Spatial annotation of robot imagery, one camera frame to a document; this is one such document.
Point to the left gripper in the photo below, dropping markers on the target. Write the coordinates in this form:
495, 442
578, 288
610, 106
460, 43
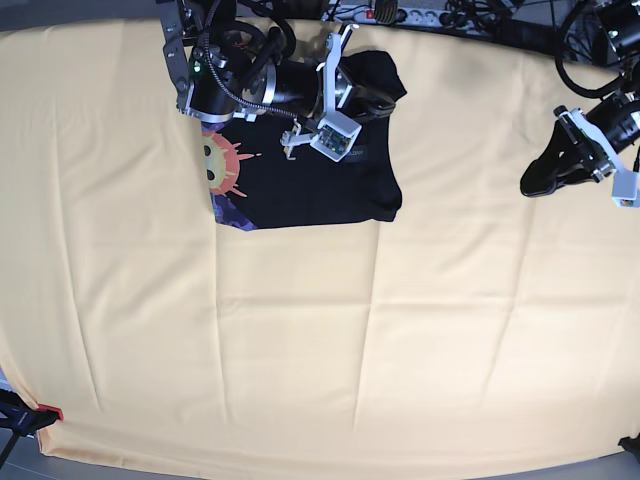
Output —
585, 147

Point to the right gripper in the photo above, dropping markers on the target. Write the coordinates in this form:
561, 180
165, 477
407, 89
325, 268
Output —
336, 88

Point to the black T-shirt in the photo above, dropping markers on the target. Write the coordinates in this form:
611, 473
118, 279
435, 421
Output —
253, 185

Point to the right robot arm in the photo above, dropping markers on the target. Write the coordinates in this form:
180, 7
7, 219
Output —
223, 68

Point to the white power strip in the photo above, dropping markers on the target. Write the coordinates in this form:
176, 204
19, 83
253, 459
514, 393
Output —
410, 14

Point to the black box behind table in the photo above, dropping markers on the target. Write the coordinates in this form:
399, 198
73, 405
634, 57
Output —
525, 36

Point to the yellow table cloth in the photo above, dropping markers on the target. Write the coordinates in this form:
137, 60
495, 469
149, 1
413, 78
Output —
480, 333

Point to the black clamp at right corner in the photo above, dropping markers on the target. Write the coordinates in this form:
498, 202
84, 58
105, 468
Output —
631, 445

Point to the black red table clamp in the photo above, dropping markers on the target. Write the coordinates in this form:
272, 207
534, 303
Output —
21, 419

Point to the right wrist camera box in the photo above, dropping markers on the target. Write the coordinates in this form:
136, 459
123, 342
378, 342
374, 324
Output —
336, 135

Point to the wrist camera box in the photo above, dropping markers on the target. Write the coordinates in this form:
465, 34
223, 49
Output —
625, 190
336, 135

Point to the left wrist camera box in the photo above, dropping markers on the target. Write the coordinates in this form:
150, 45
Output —
625, 190

